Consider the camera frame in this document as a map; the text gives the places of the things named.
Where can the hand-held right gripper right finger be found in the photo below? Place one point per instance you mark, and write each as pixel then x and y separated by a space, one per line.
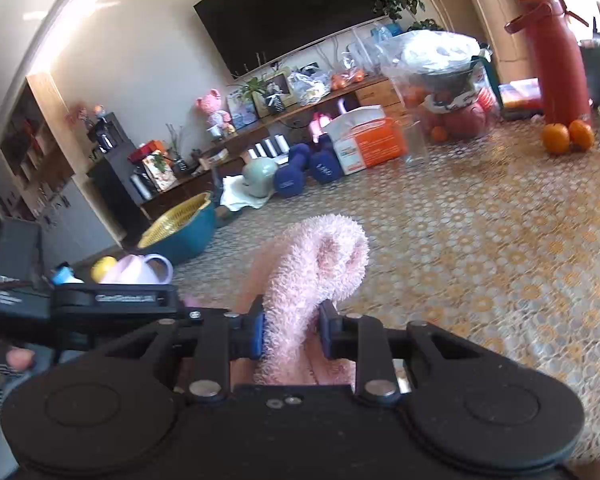
pixel 326 331

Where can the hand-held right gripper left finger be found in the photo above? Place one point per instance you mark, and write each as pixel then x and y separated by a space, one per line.
pixel 258 336

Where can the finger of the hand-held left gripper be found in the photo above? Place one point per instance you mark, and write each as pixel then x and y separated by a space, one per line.
pixel 115 298

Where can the pink fluffy towel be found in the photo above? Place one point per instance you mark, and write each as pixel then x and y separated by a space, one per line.
pixel 305 280

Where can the person's left hand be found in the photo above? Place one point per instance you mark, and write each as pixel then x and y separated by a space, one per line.
pixel 15 358

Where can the yellow ball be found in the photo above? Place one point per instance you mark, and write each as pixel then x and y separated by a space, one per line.
pixel 103 267

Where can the pink plastic pitcher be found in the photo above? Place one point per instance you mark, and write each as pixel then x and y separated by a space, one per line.
pixel 135 270

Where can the blue white small toy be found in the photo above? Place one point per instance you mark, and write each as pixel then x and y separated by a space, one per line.
pixel 66 274

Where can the teal basin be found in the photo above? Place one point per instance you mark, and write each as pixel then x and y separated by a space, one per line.
pixel 185 240

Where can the yellow strainer basket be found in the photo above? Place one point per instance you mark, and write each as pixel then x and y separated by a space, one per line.
pixel 172 220

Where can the black side cabinet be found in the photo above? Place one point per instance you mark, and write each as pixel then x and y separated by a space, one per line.
pixel 112 180

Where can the white cloth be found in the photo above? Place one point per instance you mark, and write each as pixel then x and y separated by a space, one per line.
pixel 237 199

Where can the red gift box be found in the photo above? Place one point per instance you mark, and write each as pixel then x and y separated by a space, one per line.
pixel 147 149

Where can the green kettlebell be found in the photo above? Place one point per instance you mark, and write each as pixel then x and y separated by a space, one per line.
pixel 259 176

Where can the blue dumbbell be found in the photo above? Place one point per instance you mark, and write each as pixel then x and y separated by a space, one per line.
pixel 290 172
pixel 326 166

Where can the orange white tissue box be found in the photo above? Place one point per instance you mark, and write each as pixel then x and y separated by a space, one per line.
pixel 370 142

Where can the pink bottle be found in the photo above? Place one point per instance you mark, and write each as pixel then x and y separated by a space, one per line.
pixel 320 127

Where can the wooden television cabinet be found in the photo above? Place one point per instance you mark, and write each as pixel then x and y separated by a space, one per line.
pixel 260 130

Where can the clear glass cup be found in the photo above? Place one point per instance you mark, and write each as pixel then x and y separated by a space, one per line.
pixel 416 145

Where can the pink pig plush toy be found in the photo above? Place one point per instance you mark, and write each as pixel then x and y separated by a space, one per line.
pixel 214 110

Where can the small orange fruit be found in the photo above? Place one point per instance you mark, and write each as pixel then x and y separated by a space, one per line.
pixel 438 133

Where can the crumpled clear plastic bag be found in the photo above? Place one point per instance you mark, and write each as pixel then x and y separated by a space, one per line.
pixel 310 85

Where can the bag of oranges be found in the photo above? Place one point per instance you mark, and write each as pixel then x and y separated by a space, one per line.
pixel 347 79

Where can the clear plastic bag with bowls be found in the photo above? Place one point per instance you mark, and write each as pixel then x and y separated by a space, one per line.
pixel 437 70

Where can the black flat television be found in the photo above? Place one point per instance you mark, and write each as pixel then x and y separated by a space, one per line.
pixel 290 15

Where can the red thermos jug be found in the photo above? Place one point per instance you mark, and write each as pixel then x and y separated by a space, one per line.
pixel 555 50

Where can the wooden wall shelf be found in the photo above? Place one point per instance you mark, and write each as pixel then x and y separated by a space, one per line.
pixel 30 145

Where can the wooden photo frame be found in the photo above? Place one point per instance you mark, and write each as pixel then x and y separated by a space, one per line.
pixel 279 87

